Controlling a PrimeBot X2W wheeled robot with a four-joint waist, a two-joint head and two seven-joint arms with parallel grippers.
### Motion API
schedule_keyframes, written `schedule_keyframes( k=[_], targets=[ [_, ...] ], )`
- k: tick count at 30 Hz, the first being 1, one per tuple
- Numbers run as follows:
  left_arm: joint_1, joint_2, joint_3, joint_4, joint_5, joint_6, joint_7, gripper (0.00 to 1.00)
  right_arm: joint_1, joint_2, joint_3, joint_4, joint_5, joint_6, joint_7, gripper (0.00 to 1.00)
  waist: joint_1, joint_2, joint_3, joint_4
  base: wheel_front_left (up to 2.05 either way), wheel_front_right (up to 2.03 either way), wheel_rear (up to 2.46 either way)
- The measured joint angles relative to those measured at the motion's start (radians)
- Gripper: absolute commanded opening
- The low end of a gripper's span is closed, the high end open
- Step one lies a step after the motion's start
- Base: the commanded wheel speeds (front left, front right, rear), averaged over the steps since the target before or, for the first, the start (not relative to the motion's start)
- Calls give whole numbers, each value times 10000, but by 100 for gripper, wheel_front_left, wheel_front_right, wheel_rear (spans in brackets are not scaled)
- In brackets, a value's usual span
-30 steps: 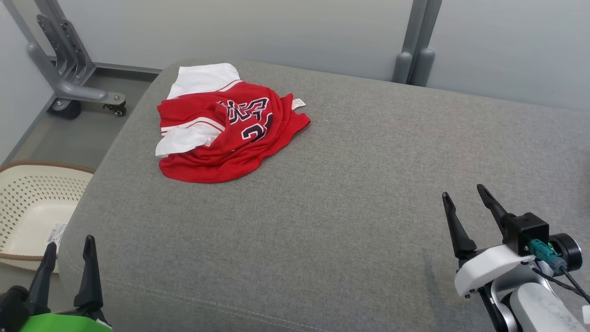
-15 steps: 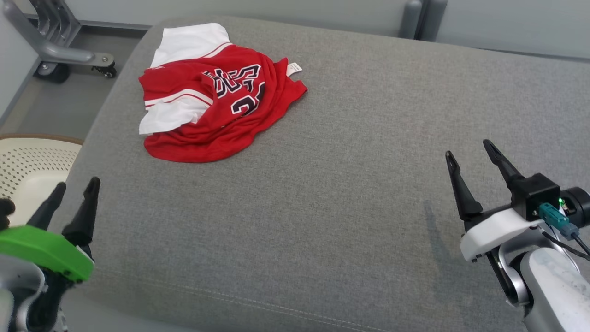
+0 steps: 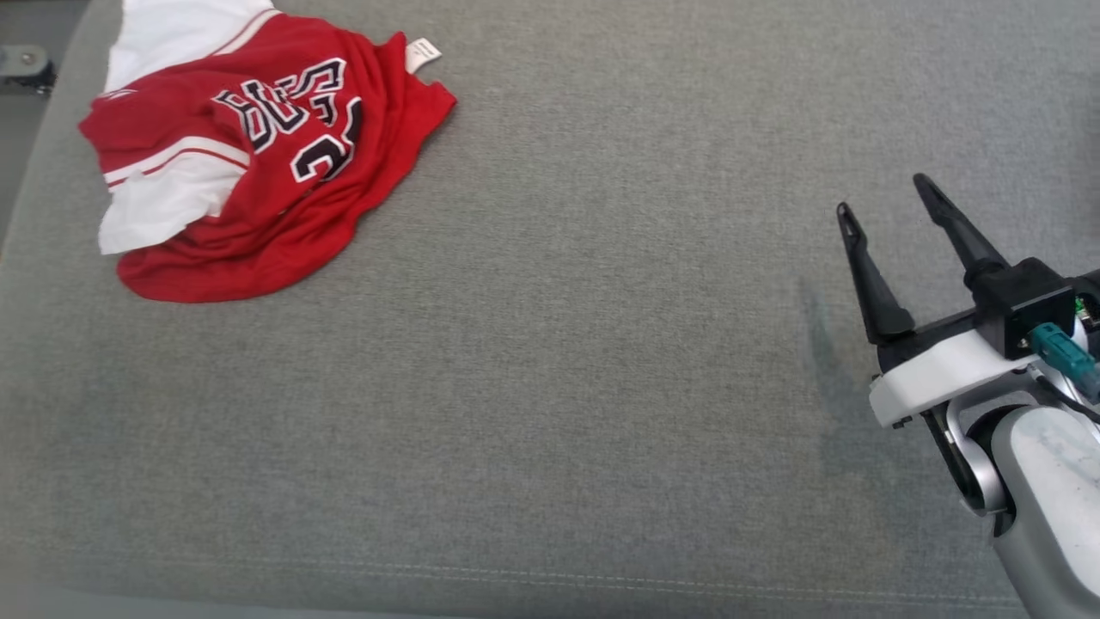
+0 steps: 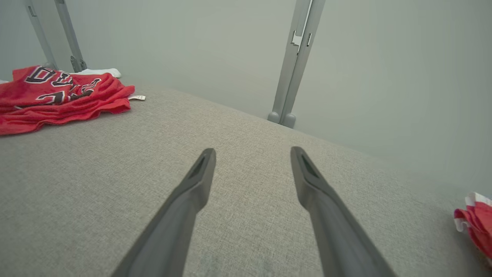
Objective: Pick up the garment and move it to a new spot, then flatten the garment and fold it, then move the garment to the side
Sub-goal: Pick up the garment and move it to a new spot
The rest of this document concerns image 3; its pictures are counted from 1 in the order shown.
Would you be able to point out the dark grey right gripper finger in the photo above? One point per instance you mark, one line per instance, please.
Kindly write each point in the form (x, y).
(876, 292)
(962, 236)

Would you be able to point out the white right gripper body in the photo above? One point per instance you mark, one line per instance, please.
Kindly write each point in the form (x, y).
(937, 378)

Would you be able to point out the red Bulls basketball jersey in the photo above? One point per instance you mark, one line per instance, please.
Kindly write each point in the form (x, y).
(344, 155)

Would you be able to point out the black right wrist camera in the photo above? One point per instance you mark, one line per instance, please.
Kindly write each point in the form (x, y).
(1023, 301)

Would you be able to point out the teal right camera connector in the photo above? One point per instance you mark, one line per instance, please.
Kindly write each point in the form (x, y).
(1066, 357)

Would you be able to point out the grey metal floor bracket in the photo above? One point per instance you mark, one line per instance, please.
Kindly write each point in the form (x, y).
(26, 62)

